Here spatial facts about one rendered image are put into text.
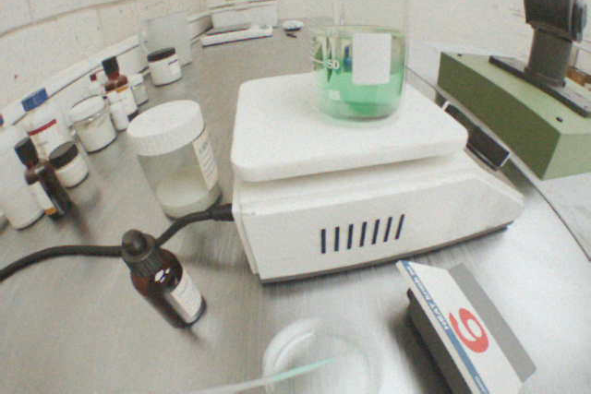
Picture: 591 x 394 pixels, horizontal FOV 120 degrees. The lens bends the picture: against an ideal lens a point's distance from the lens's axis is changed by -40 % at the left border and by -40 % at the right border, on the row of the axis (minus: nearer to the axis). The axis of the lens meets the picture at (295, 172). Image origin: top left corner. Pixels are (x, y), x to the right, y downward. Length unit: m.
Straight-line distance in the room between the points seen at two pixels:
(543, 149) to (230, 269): 0.31
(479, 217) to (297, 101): 0.14
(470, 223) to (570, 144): 0.18
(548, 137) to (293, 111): 0.25
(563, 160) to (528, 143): 0.04
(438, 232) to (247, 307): 0.12
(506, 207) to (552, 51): 0.27
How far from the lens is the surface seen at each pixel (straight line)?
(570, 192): 0.34
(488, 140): 0.21
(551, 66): 0.43
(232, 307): 0.18
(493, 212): 0.20
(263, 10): 1.26
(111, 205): 0.30
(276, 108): 0.16
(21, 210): 0.36
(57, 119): 0.43
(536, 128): 0.33
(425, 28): 1.85
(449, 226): 0.18
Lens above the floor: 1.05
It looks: 37 degrees down
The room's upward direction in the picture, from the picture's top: 6 degrees counter-clockwise
